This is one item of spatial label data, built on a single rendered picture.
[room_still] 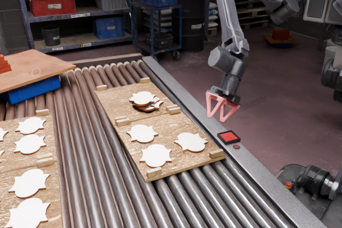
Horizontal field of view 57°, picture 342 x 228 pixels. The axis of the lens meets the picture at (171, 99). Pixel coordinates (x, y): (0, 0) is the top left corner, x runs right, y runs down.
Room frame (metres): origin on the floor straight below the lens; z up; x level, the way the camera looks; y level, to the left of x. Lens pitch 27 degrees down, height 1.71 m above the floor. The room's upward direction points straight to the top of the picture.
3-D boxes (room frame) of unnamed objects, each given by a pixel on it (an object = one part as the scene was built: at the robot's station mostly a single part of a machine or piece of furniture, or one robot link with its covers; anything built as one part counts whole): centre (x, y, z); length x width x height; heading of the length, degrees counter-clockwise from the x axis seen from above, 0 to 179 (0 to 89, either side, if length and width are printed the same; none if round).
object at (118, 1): (5.69, 1.06, 0.76); 0.50 x 0.36 x 0.24; 124
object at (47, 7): (5.26, 1.94, 0.78); 0.66 x 0.45 x 0.28; 118
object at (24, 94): (1.70, 0.87, 0.97); 0.31 x 0.31 x 0.10; 50
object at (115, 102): (1.52, 0.20, 0.93); 0.41 x 0.35 x 0.02; 25
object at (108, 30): (5.70, 1.14, 0.32); 0.50 x 0.41 x 0.37; 114
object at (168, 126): (1.14, 0.02, 0.93); 0.41 x 0.35 x 0.02; 25
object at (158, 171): (0.91, 0.06, 0.95); 0.06 x 0.02 x 0.03; 115
